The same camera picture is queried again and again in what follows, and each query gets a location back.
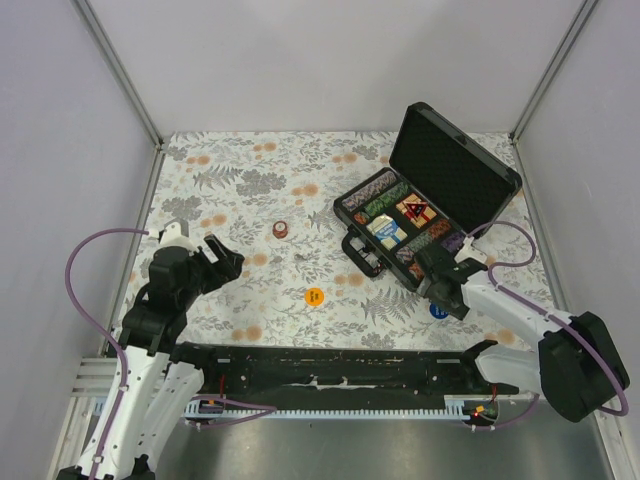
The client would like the blue small blind button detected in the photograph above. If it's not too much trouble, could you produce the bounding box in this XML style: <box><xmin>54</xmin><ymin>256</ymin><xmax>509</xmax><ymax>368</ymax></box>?
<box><xmin>429</xmin><ymin>303</ymin><xmax>449</xmax><ymax>319</ymax></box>

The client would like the red playing card deck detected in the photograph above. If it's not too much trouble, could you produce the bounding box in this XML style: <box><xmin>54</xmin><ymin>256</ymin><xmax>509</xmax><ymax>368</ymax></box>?
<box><xmin>396</xmin><ymin>195</ymin><xmax>437</xmax><ymax>229</ymax></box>

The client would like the triangular all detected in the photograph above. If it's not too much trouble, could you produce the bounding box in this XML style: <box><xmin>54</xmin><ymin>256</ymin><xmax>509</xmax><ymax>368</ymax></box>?
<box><xmin>403</xmin><ymin>201</ymin><xmax>427</xmax><ymax>220</ymax></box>

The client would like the blue playing card deck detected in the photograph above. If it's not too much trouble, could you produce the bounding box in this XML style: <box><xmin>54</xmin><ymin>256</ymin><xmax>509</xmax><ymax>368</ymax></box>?
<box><xmin>367</xmin><ymin>214</ymin><xmax>408</xmax><ymax>250</ymax></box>

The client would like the yellow big blind button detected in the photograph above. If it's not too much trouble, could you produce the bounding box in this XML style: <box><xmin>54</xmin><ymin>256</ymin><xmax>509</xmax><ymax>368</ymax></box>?
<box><xmin>304</xmin><ymin>287</ymin><xmax>325</xmax><ymax>307</ymax></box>

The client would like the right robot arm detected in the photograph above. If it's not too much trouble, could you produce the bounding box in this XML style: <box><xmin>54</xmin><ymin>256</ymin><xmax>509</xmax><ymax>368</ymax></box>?
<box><xmin>416</xmin><ymin>245</ymin><xmax>630</xmax><ymax>423</ymax></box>

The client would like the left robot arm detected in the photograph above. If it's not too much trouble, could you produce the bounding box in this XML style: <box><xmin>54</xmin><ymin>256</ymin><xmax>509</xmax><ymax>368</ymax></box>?
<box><xmin>57</xmin><ymin>221</ymin><xmax>245</xmax><ymax>479</ymax></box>

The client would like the purple chip row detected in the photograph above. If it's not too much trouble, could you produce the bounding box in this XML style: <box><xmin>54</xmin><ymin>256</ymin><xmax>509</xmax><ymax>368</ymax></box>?
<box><xmin>441</xmin><ymin>232</ymin><xmax>465</xmax><ymax>253</ymax></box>

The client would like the green blue chip row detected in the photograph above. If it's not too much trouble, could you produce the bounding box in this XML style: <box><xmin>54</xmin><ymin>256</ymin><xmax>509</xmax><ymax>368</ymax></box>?
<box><xmin>395</xmin><ymin>232</ymin><xmax>433</xmax><ymax>263</ymax></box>

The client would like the red poker chip stack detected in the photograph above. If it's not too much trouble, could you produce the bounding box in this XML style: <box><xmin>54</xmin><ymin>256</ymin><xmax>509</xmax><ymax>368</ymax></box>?
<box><xmin>272</xmin><ymin>220</ymin><xmax>289</xmax><ymax>239</ymax></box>

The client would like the floral table mat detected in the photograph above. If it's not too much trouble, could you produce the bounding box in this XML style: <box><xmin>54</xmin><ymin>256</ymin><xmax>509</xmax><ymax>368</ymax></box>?
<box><xmin>114</xmin><ymin>130</ymin><xmax>566</xmax><ymax>355</ymax></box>

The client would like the black poker chip case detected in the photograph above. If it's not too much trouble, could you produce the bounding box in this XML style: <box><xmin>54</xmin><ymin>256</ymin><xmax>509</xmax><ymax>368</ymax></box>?
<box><xmin>333</xmin><ymin>102</ymin><xmax>522</xmax><ymax>291</ymax></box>

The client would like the orange chip short stack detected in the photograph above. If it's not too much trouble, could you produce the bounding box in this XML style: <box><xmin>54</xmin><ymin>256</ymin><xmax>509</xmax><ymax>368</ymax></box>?
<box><xmin>354</xmin><ymin>212</ymin><xmax>369</xmax><ymax>225</ymax></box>

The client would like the blue orange chip row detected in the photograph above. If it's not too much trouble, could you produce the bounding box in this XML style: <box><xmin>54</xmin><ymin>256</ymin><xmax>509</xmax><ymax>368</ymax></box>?
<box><xmin>342</xmin><ymin>171</ymin><xmax>397</xmax><ymax>211</ymax></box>

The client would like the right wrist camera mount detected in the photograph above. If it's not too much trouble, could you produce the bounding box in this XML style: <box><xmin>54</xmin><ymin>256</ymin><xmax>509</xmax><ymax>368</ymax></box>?
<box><xmin>454</xmin><ymin>237</ymin><xmax>488</xmax><ymax>265</ymax></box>

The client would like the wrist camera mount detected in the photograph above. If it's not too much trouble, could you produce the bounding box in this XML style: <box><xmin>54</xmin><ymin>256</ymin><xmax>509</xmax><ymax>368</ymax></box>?
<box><xmin>454</xmin><ymin>237</ymin><xmax>488</xmax><ymax>265</ymax></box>
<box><xmin>147</xmin><ymin>219</ymin><xmax>196</xmax><ymax>252</ymax></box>

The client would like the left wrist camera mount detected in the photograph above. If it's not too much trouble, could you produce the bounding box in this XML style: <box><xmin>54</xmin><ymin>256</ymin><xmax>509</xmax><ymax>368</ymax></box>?
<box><xmin>147</xmin><ymin>219</ymin><xmax>196</xmax><ymax>252</ymax></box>

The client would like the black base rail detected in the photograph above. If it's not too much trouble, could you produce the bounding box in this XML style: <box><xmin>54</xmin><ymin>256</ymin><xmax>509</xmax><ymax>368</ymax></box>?
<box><xmin>171</xmin><ymin>342</ymin><xmax>518</xmax><ymax>408</ymax></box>

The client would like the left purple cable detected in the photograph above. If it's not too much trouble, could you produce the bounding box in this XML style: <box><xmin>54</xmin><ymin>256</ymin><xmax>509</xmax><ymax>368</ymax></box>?
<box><xmin>66</xmin><ymin>227</ymin><xmax>151</xmax><ymax>480</ymax></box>

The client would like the white cable duct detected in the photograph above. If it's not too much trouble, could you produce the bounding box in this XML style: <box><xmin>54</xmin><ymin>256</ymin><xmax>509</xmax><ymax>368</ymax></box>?
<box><xmin>182</xmin><ymin>398</ymin><xmax>497</xmax><ymax>424</ymax></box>

